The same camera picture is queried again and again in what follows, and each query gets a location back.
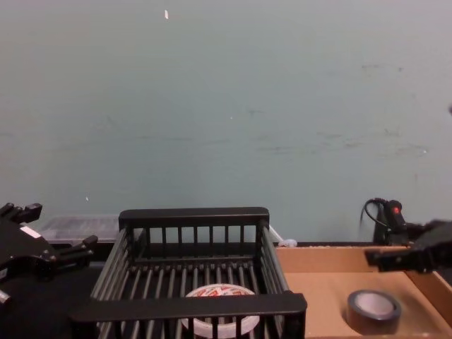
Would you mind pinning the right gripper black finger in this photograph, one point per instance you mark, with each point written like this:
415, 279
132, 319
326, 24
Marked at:
392, 259
418, 227

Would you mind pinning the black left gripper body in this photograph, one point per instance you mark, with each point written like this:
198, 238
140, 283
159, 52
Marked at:
24, 254

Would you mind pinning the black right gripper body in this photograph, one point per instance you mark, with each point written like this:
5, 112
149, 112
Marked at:
445, 243

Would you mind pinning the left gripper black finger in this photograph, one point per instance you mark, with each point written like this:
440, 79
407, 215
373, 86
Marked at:
76, 252
24, 213

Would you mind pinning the roll of silver tape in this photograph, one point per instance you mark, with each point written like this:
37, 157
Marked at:
356, 314

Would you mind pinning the clear plastic case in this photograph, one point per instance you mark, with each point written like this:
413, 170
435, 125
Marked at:
77, 226

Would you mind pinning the shallow brown cardboard tray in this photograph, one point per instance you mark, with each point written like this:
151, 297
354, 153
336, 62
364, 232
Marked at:
318, 289

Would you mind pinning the black rack with steel bars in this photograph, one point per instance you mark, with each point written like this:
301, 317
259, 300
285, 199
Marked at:
194, 214

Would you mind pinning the roll of white tape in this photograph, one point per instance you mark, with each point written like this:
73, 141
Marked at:
212, 292

